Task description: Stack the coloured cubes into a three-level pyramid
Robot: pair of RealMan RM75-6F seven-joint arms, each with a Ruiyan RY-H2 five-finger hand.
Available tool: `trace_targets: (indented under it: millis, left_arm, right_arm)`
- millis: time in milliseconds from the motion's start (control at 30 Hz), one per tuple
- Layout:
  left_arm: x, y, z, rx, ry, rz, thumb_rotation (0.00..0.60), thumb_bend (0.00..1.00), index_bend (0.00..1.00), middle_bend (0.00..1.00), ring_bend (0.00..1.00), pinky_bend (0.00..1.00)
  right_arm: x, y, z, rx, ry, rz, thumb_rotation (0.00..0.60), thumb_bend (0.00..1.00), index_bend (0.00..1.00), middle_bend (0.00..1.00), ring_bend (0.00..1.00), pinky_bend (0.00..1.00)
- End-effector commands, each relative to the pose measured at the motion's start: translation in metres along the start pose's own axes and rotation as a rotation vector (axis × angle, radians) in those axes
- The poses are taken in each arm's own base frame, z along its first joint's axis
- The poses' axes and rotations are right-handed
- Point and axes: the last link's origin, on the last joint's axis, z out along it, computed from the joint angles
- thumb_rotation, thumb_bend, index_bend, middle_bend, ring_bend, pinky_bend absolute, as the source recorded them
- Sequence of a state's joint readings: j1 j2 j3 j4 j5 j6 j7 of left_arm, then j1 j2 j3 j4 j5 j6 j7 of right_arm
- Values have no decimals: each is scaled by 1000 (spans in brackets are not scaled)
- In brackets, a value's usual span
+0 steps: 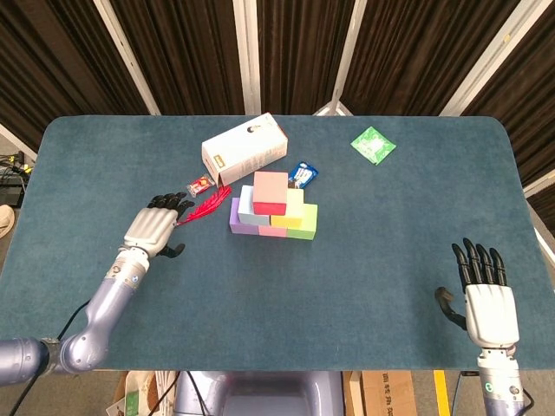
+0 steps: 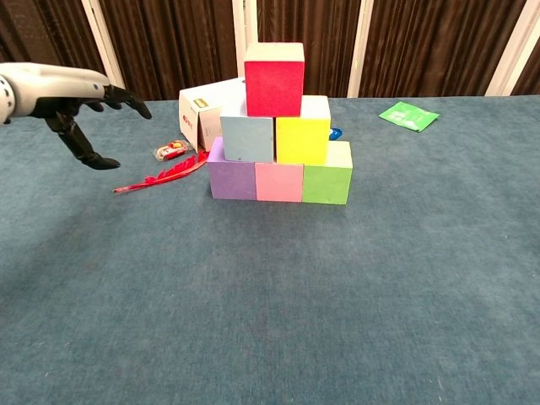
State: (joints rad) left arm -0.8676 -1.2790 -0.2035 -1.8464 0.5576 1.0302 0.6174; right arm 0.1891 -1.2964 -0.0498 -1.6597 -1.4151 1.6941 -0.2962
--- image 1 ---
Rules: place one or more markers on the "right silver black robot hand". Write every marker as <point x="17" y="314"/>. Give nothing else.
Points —
<point x="492" y="316"/>

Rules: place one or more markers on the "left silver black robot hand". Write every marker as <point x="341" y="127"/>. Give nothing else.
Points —
<point x="149" y="227"/>

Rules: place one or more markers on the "purple foam cube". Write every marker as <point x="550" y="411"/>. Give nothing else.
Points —
<point x="234" y="216"/>

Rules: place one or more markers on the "light blue foam cube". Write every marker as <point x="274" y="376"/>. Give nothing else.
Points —
<point x="245" y="206"/>

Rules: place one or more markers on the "red foam cube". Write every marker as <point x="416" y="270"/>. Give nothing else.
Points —
<point x="269" y="190"/>

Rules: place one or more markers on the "yellow foam cube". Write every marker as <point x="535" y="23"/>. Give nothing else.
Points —
<point x="290" y="221"/>

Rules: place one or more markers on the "green foam cube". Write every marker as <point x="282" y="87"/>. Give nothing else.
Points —
<point x="308" y="223"/>

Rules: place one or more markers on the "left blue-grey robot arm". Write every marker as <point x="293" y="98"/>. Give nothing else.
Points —
<point x="86" y="320"/>

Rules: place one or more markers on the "red feather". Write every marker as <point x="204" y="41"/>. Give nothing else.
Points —
<point x="210" y="203"/>

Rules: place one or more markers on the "small red candy packet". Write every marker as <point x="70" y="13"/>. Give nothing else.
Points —
<point x="200" y="185"/>

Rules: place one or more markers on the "teal table cloth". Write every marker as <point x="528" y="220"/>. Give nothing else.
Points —
<point x="217" y="303"/>

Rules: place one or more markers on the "white cardboard carton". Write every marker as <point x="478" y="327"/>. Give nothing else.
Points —
<point x="247" y="151"/>

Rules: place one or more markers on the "pink foam cube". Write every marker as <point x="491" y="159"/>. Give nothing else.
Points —
<point x="273" y="232"/>

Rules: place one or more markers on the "brown cardboard box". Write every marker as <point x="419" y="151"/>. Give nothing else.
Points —
<point x="386" y="394"/>

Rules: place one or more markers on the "black electronics box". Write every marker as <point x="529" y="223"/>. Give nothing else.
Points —
<point x="11" y="195"/>

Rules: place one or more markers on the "straw hat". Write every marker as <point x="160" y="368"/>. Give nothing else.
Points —
<point x="6" y="219"/>

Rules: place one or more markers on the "blue cookie packet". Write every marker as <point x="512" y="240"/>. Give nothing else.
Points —
<point x="305" y="173"/>

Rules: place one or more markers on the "white paper bag green print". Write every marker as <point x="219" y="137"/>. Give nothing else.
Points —
<point x="130" y="398"/>

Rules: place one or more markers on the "dark brown curtain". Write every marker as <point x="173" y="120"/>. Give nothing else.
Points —
<point x="195" y="52"/>

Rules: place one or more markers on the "blue-grey robot torso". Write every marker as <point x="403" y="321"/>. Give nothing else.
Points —
<point x="269" y="394"/>

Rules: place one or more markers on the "green sachet packet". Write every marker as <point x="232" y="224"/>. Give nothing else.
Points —
<point x="373" y="145"/>

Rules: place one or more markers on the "white frame pole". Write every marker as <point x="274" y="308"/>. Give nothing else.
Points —
<point x="128" y="56"/>
<point x="247" y="56"/>
<point x="347" y="56"/>
<point x="485" y="56"/>

